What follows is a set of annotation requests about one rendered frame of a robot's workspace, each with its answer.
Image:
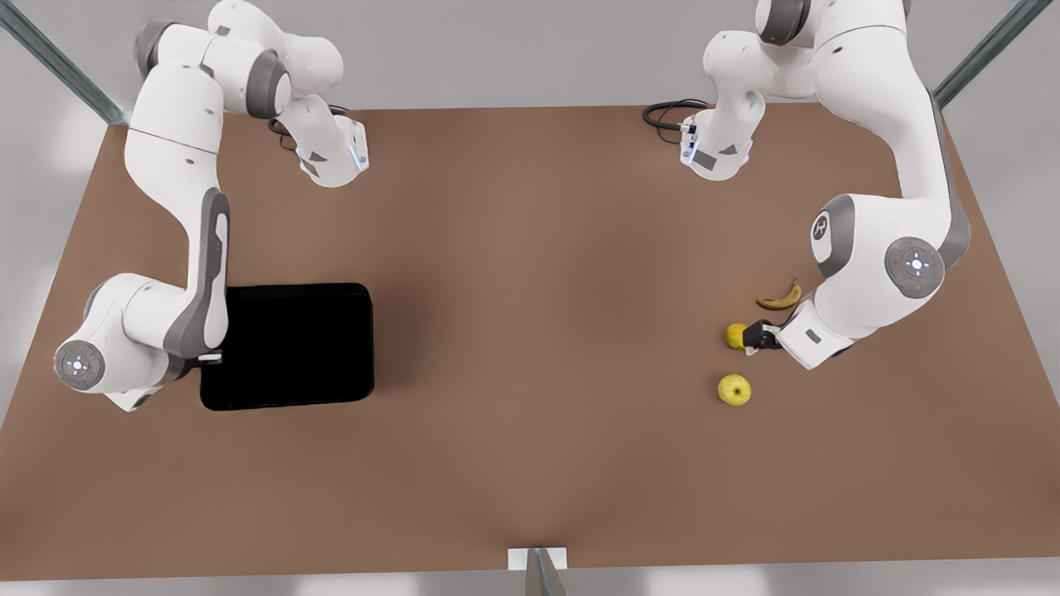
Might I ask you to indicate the yellow-orange round fruit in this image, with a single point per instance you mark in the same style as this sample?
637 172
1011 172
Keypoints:
734 336

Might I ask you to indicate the yellow banana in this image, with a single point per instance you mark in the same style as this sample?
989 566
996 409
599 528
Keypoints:
781 299

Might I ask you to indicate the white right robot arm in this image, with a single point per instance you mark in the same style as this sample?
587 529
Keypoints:
178 141

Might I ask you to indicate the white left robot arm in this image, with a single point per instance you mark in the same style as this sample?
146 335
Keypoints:
878 99

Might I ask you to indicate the yellow-green apple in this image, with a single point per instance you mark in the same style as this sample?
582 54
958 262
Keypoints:
734 390

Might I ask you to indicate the black rectangular tray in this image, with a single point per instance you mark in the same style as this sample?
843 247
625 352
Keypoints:
298 343

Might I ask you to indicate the silver frame post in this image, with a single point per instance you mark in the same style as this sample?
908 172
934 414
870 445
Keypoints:
540 569
985 50
58 62

